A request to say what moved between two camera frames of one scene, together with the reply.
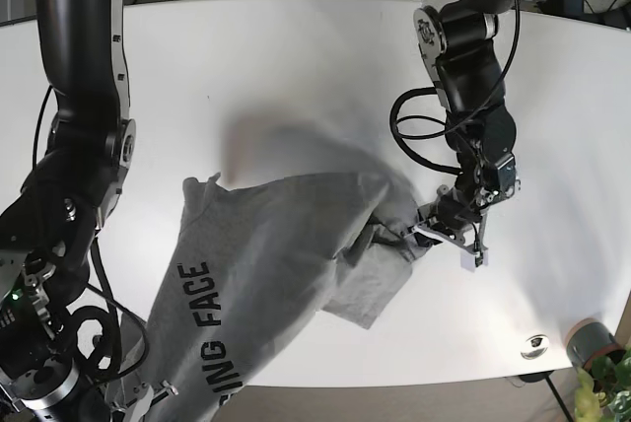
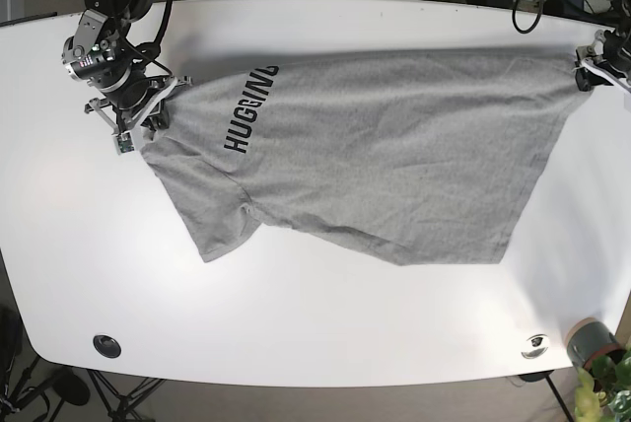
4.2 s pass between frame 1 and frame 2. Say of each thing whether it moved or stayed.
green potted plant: stayed
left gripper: moved
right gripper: moved
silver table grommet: stayed
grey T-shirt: moved
